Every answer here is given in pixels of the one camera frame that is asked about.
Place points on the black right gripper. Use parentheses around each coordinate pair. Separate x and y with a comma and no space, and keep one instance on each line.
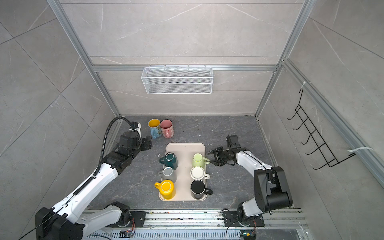
(219,161)

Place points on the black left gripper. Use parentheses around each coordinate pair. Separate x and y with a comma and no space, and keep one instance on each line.
(146,142)

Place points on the light green mug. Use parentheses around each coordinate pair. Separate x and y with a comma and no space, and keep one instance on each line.
(200,161)

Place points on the blue mug yellow inside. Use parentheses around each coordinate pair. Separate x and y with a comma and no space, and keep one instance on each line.
(155,128)

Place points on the pink ghost print mug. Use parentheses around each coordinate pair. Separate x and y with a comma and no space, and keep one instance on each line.
(167,129)

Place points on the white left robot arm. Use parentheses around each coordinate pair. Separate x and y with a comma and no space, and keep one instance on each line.
(66,221)

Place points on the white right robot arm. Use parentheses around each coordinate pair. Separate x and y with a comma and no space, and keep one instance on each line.
(271,188)

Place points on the white mug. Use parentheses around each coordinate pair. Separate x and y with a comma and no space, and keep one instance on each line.
(198,173)

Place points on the dark green mug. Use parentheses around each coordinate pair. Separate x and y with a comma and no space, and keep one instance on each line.
(169,160)

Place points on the black mug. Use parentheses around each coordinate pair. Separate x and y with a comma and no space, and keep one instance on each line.
(199,189)

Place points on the grey mug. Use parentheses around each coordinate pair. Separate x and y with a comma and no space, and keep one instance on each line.
(168,173)

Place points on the beige plastic tray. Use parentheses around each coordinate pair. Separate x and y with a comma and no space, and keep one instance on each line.
(184,153)

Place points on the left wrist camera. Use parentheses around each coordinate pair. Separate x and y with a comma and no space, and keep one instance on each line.
(136,128)

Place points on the white wire mesh basket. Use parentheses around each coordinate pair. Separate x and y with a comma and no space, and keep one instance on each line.
(177,80)

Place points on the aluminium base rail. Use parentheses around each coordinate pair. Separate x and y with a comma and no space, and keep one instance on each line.
(206,224)

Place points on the black wire hook rack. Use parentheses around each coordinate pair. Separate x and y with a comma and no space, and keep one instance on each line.
(315,136)

